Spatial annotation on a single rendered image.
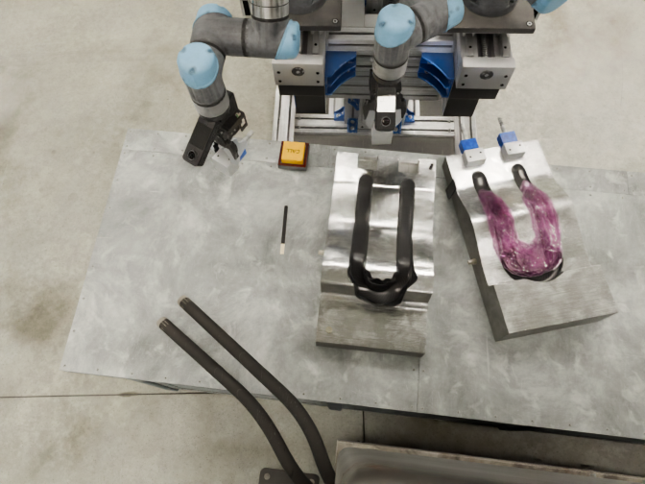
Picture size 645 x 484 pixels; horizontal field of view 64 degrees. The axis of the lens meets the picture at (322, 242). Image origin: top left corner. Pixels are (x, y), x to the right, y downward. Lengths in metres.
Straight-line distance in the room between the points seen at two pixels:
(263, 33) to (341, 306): 0.64
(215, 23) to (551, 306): 0.96
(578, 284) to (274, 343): 0.74
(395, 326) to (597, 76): 1.98
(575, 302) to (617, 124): 1.59
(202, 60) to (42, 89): 1.99
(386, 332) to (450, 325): 0.18
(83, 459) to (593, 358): 1.79
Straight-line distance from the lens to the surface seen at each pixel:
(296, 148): 1.47
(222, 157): 1.34
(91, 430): 2.30
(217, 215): 1.45
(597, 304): 1.36
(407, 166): 1.42
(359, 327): 1.26
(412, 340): 1.27
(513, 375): 1.37
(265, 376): 1.21
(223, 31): 1.13
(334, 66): 1.54
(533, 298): 1.31
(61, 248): 2.53
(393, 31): 1.09
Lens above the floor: 2.10
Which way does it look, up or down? 69 degrees down
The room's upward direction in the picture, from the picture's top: 4 degrees counter-clockwise
